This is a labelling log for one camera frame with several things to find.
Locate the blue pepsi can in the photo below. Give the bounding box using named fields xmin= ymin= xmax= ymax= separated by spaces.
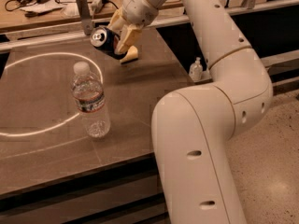
xmin=90 ymin=26 xmax=126 ymax=60

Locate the black pliers tool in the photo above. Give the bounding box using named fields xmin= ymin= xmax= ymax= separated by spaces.
xmin=24 ymin=8 xmax=59 ymax=18

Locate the grey metal bracket post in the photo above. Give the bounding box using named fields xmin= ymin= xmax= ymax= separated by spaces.
xmin=76 ymin=0 xmax=93 ymax=35

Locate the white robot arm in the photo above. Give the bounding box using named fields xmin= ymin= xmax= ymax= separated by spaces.
xmin=108 ymin=0 xmax=273 ymax=224

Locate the left hand sanitizer bottle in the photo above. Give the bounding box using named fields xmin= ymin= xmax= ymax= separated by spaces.
xmin=189 ymin=57 xmax=203 ymax=82

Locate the clear plastic water bottle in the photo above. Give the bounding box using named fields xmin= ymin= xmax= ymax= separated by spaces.
xmin=71 ymin=62 xmax=111 ymax=138

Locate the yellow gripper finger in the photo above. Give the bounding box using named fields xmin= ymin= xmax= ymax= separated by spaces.
xmin=115 ymin=24 xmax=142 ymax=55
xmin=107 ymin=8 xmax=126 ymax=35

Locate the yellow sponge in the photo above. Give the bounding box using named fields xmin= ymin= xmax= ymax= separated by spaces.
xmin=120 ymin=46 xmax=138 ymax=63

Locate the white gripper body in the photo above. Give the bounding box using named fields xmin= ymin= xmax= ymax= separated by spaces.
xmin=121 ymin=0 xmax=158 ymax=26

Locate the grey drawer cabinet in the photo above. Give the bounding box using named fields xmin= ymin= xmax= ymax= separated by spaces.
xmin=1 ymin=156 xmax=167 ymax=224

